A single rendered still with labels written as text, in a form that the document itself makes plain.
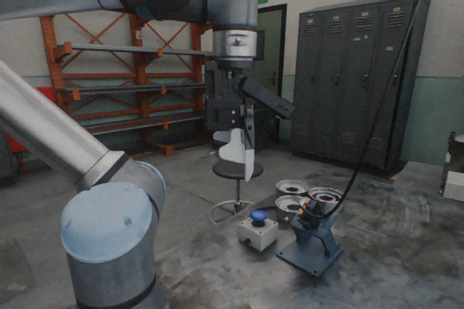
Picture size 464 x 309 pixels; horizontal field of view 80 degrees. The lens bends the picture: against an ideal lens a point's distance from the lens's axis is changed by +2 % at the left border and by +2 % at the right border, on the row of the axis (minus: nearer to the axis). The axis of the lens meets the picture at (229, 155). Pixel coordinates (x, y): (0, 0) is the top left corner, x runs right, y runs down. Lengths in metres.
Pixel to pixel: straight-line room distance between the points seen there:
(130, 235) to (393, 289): 0.50
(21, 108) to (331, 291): 0.62
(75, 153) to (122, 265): 0.21
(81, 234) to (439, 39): 3.84
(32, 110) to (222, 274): 0.45
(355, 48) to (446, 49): 0.91
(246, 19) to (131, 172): 0.32
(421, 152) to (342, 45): 1.59
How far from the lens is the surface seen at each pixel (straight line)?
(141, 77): 4.41
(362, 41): 3.60
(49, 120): 0.54
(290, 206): 0.84
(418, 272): 0.74
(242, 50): 0.47
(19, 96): 0.56
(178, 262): 0.66
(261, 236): 0.66
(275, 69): 4.70
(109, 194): 0.45
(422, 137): 3.99
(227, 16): 0.48
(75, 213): 0.42
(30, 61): 4.18
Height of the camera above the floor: 1.20
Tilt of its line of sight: 17 degrees down
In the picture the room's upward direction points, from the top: straight up
